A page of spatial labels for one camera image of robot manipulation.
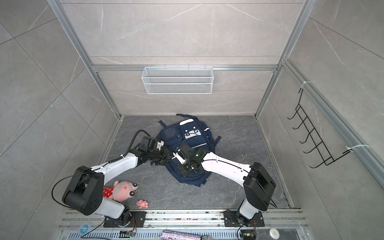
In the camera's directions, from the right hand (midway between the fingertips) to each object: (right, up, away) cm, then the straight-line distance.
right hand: (182, 167), depth 82 cm
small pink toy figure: (-21, -17, -6) cm, 28 cm away
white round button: (+45, -27, -13) cm, 54 cm away
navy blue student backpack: (0, +21, +18) cm, 28 cm away
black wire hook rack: (+60, +10, -24) cm, 65 cm away
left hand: (-5, +7, +4) cm, 10 cm away
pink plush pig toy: (-32, -11, -6) cm, 34 cm away
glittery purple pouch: (-3, -26, -16) cm, 31 cm away
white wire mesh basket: (-5, +55, +18) cm, 58 cm away
